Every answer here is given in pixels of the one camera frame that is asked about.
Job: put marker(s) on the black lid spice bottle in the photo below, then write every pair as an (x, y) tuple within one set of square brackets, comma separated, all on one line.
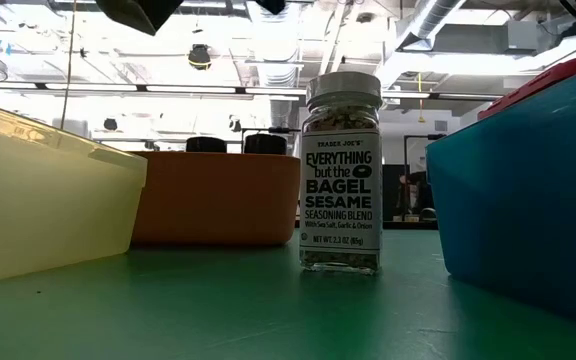
[(206, 145), (265, 144)]

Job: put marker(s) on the yellow-green plastic bin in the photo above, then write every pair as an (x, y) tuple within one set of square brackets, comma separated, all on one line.
[(43, 200)]

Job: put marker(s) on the blue plastic bin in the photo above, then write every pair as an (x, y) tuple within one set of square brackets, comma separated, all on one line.
[(528, 200)]

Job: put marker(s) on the orange plastic bin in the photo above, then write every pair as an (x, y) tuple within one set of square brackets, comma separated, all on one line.
[(213, 200)]

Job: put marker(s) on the black ceiling dome fixture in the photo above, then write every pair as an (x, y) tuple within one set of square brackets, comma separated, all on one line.
[(199, 57)]

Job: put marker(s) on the silver ventilation duct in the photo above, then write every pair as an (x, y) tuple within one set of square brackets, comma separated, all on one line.
[(433, 20)]

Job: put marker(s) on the bagel seasoning jar white lid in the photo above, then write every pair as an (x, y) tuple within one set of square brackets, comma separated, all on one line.
[(340, 190)]

